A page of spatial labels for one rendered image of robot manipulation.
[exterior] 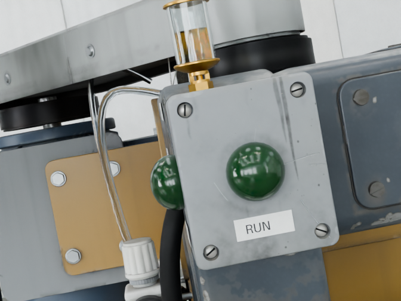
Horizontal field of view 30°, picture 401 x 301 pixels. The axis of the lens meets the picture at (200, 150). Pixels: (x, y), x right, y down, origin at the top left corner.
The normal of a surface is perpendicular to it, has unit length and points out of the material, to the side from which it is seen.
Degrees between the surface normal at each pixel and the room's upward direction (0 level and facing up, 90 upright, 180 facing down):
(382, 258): 90
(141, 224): 90
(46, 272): 90
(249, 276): 90
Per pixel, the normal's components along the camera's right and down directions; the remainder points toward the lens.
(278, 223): 0.07, 0.04
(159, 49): -0.72, 0.17
